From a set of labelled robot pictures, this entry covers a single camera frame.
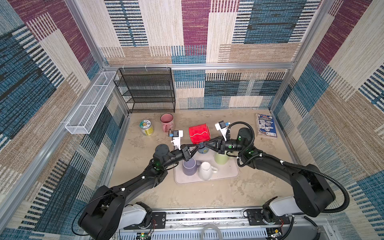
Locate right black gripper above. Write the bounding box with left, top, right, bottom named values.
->
left=202, top=135, right=245, bottom=155

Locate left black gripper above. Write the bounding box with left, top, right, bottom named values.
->
left=161, top=144, right=200, bottom=171

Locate blue mug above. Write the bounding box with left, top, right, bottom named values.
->
left=198, top=146, right=210, bottom=154

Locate red mug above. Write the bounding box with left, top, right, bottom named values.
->
left=189, top=124, right=211, bottom=144

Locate pink ghost pattern mug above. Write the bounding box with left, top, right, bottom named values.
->
left=160, top=113, right=175, bottom=133

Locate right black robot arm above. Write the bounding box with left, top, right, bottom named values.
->
left=203, top=128, right=346, bottom=224

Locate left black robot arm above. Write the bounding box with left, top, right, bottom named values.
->
left=78, top=144, right=198, bottom=240

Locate light green mug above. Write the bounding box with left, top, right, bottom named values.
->
left=214, top=153, right=229, bottom=165

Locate purple mug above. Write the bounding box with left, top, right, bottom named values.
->
left=183, top=158, right=202, bottom=176

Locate white mug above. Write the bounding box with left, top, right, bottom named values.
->
left=198, top=162, right=219, bottom=181

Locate white plastic tray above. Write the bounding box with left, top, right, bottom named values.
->
left=175, top=150, right=240, bottom=185

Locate yellow green labelled can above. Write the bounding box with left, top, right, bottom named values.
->
left=140, top=120, right=154, bottom=136

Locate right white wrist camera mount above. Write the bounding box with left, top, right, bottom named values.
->
left=215, top=121, right=230, bottom=141

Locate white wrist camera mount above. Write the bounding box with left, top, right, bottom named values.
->
left=215, top=121, right=230, bottom=141
left=169, top=130, right=184, bottom=150

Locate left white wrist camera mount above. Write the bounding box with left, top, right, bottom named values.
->
left=169, top=130, right=184, bottom=150

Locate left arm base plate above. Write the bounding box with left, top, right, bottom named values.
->
left=150, top=212, right=167, bottom=230

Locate black wire shelf rack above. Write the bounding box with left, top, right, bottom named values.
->
left=114, top=68, right=176, bottom=114

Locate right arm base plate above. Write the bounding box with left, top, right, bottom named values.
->
left=243, top=209, right=291, bottom=226

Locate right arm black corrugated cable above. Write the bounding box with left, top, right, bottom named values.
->
left=226, top=121, right=351, bottom=240

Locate white mesh wall basket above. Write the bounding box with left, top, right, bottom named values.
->
left=65, top=72, right=117, bottom=135

